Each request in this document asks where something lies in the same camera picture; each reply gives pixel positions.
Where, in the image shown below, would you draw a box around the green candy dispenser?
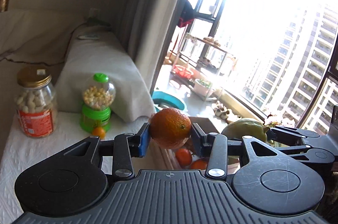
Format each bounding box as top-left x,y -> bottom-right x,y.
80,73 -> 116,133

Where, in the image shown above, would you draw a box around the pink cardboard box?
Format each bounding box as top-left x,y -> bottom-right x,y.
132,116 -> 240,174

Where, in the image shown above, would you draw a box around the teal plastic basin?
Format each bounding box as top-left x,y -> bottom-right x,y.
152,91 -> 187,112

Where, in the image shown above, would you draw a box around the small planter with greens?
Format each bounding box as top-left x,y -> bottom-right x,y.
194,79 -> 211,97

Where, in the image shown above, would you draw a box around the mandarin with green leaf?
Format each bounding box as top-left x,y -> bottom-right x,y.
175,148 -> 192,167

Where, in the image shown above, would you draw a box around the small orange kumquat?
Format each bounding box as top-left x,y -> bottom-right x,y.
92,127 -> 106,140

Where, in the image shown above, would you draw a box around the large green pear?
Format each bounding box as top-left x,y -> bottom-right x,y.
221,118 -> 267,142

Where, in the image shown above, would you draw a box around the gold metal tin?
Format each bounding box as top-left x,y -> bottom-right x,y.
0,0 -> 9,12

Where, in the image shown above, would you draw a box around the red plastic basket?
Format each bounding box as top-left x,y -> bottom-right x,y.
174,65 -> 194,79

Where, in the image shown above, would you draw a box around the glass jar red label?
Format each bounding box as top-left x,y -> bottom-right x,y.
14,66 -> 58,138

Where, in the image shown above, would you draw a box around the orange mandarin front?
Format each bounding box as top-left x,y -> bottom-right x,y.
190,159 -> 208,170

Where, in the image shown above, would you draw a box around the hanging dark red clothes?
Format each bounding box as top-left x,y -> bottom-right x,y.
177,0 -> 195,28

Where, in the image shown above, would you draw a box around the orange mandarin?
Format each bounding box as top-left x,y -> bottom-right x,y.
190,159 -> 208,170
149,108 -> 191,150

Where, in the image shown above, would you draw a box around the metal shoe rack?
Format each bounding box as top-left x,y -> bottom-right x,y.
177,33 -> 228,75

